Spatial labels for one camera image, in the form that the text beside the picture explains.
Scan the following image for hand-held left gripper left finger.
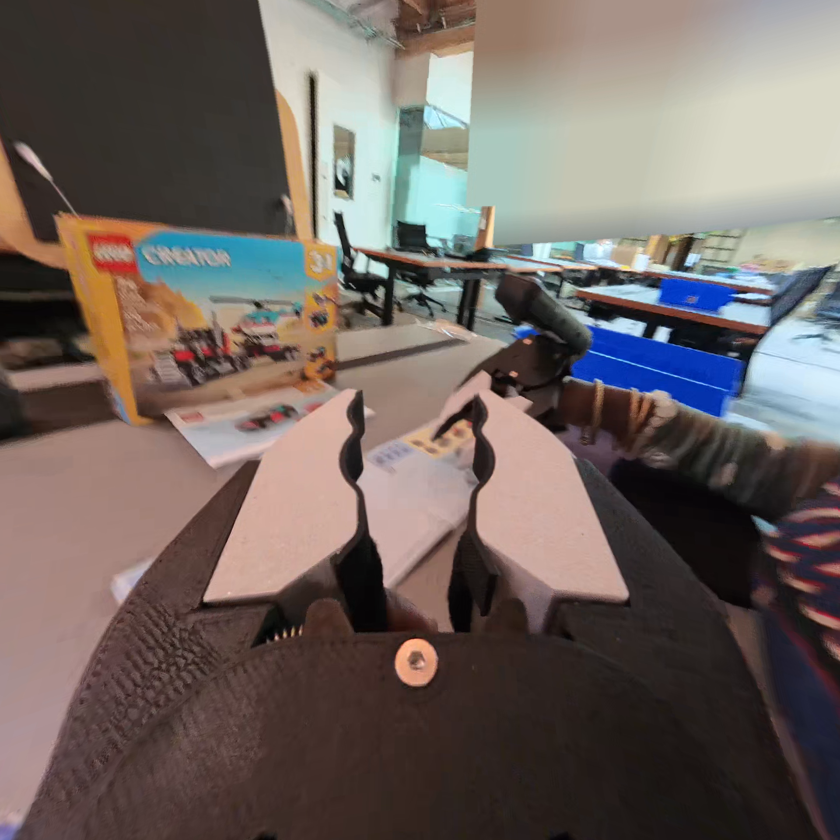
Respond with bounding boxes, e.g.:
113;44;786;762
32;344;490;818
203;389;388;634

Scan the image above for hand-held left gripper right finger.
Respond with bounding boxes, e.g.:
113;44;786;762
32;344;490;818
448;392;631;632

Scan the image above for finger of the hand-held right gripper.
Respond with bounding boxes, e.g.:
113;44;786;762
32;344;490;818
433;371;494;442

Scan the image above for clear plastic bag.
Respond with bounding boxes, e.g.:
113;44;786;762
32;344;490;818
413;318;488;343

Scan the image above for car-cover instruction booklet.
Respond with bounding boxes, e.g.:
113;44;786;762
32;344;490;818
164;381;376;469

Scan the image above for large blue plastic bin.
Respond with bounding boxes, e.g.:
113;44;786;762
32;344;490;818
515;325;747;419

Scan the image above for step-page instruction booklet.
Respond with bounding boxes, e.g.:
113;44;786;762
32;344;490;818
112;420;483;605

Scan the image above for brown office table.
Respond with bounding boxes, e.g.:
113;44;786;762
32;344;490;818
574;285;773;358
354;246;511;330

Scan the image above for black mesh cushion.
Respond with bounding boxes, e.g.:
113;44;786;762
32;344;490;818
607;459;763;609

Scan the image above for small blue plastic bin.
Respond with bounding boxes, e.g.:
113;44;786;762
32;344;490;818
658;277;736;314

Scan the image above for toy brick set box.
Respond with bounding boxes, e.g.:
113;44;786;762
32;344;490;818
56;213;341;426

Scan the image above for wood-framed black board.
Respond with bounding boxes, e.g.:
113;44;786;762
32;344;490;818
0;0;315;270

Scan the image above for gold bangle bracelets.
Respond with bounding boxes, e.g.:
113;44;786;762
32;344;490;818
579;379;658;448

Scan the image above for logo wall window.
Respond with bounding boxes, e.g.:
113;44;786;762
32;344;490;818
332;125;357;200

